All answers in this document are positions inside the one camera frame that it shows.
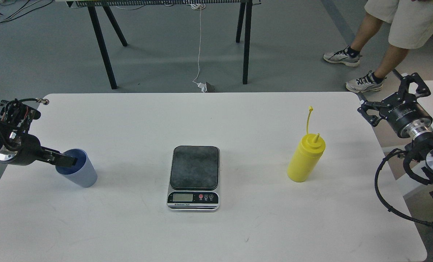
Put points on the black trestle table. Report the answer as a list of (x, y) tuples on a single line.
[(165, 34)]

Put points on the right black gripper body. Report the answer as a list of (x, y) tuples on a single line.
[(407, 118)]

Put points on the digital kitchen scale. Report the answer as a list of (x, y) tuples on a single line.
[(194, 179)]

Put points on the yellow squeeze bottle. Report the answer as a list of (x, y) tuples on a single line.
[(307, 154)]

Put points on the white power adapter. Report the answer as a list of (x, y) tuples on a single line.
[(206, 87)]

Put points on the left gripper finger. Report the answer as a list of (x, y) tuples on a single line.
[(56, 158)]

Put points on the blue plastic cup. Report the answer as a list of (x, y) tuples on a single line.
[(82, 173)]

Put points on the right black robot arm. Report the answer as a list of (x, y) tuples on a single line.
[(417, 156)]

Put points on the person in beige shorts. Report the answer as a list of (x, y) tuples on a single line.
[(411, 25)]

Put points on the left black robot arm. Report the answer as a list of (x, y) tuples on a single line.
[(17, 146)]

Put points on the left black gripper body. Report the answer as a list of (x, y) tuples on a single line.
[(29, 152)]

